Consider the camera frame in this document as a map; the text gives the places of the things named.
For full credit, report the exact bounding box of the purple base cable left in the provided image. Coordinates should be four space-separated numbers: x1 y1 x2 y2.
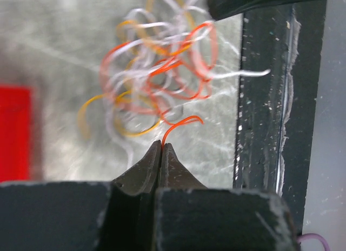
297 233 331 251

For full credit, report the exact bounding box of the white wire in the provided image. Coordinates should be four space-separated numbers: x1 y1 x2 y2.
104 0 271 168

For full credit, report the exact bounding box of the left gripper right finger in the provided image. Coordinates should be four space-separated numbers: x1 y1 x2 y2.
159 143 207 189

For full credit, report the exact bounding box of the red three-compartment tray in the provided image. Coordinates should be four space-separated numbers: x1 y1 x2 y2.
1 86 31 182

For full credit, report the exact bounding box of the yellow wire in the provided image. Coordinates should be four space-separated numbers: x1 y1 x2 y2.
77 0 197 140

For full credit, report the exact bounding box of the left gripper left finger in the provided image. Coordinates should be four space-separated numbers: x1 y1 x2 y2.
113 140 162 196

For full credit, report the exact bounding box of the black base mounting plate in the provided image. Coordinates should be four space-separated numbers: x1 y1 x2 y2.
233 0 327 232

